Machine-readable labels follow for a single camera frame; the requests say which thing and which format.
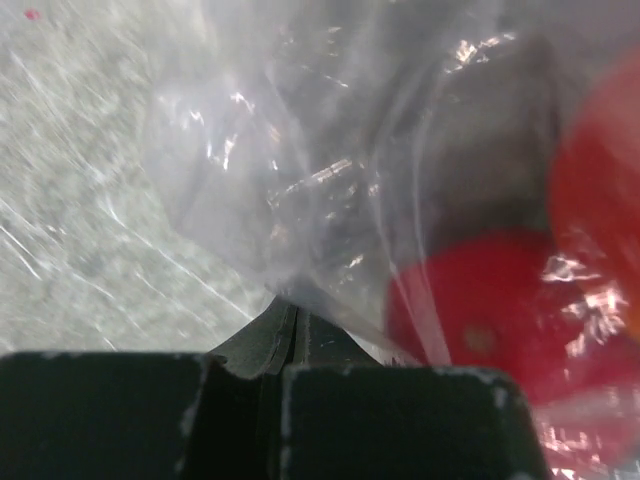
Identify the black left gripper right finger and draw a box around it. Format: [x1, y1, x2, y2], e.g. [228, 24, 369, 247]
[292, 309, 379, 365]

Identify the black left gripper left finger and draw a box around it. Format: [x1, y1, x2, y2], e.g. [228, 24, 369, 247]
[210, 298, 298, 376]

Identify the red fake apple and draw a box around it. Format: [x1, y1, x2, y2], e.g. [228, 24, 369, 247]
[386, 230, 639, 405]

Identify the clear zip top bag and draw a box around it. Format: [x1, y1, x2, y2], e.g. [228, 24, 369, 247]
[144, 1, 639, 479]

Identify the orange fake persimmon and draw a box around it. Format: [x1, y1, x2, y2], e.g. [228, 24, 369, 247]
[549, 52, 639, 338]

